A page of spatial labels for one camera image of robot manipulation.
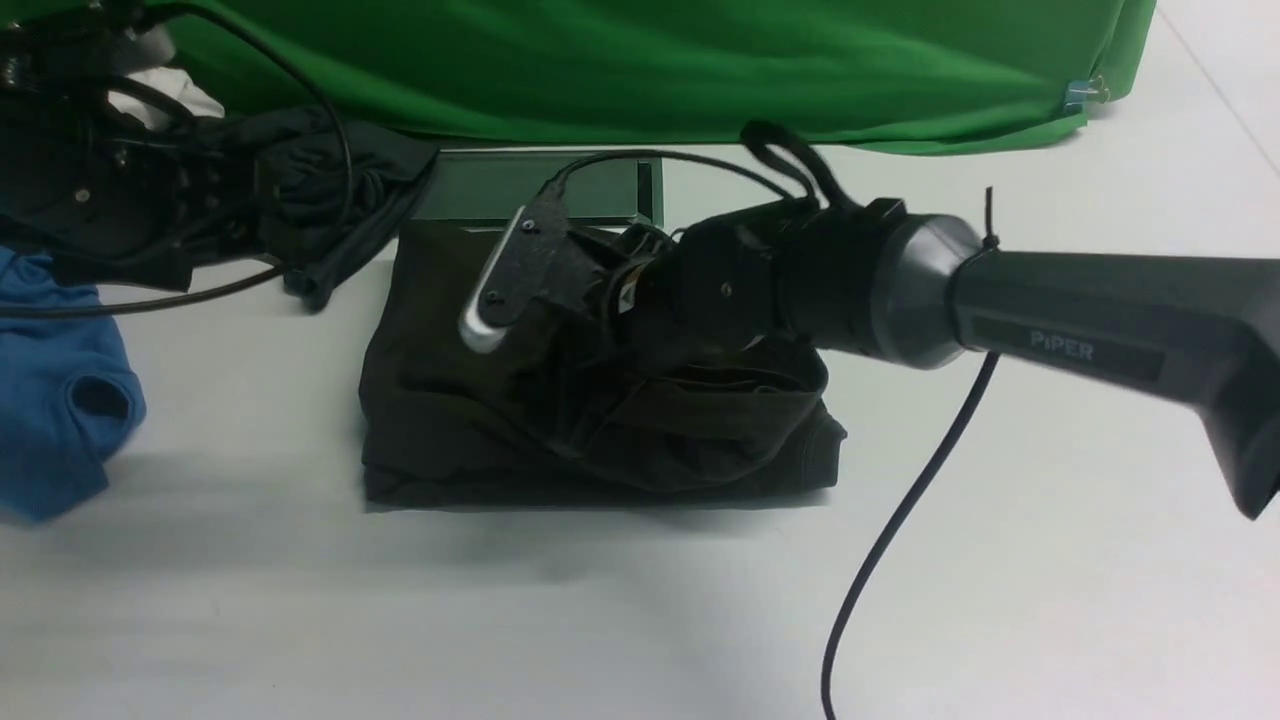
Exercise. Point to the blue t-shirt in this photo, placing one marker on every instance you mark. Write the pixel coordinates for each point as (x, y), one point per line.
(69, 397)

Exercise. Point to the dark teal crumpled garment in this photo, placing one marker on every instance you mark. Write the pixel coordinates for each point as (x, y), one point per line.
(338, 198)

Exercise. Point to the white crumpled garment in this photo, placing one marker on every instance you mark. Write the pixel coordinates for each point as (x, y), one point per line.
(162, 97)

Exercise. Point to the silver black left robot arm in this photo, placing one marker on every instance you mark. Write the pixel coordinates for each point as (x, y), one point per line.
(88, 47)

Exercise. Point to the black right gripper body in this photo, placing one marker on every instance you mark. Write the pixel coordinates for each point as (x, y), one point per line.
(713, 293)

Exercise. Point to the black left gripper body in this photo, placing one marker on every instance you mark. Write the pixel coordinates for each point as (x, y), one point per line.
(110, 200)

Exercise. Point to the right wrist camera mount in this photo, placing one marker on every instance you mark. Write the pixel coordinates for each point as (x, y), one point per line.
(542, 258)

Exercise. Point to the green backdrop cloth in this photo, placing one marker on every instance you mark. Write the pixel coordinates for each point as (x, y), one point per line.
(913, 78)

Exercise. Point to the blue binder clip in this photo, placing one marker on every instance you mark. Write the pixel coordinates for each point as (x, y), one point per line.
(1081, 95)

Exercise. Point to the gray right robot arm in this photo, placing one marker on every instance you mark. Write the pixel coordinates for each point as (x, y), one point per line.
(918, 289)

